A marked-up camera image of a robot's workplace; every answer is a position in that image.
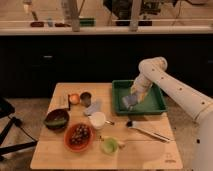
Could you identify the small metal cup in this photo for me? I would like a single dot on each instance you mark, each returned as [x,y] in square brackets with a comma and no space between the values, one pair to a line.
[85,98]

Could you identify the wooden table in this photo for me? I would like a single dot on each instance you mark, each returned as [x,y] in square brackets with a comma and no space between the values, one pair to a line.
[135,150]

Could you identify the green plastic tray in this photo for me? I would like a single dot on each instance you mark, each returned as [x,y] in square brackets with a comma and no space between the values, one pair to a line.
[153,104]

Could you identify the orange bowl with grapes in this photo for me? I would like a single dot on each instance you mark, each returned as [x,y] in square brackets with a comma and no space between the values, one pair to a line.
[78,137]

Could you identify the grey blue cloth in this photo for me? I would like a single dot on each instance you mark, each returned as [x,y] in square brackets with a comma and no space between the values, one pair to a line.
[94,107]

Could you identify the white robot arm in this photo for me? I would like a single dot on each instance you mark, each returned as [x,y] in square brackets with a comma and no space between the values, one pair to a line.
[196,104]

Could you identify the dark brown bowl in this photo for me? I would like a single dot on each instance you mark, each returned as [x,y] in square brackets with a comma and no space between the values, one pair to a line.
[56,119]

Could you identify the blue sponge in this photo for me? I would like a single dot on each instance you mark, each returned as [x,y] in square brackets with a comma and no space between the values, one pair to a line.
[130,101]

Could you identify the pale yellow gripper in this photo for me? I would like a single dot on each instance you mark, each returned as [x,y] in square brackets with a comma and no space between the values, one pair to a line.
[140,92]

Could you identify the black knife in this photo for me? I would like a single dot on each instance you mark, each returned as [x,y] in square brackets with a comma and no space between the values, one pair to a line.
[69,103]

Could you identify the orange fruit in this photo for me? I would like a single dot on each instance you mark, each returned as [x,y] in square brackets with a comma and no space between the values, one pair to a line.
[74,99]

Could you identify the white cup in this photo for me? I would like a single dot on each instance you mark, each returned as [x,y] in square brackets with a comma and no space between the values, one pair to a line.
[97,120]

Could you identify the green plastic cup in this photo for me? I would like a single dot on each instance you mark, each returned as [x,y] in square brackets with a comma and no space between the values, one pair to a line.
[109,145]

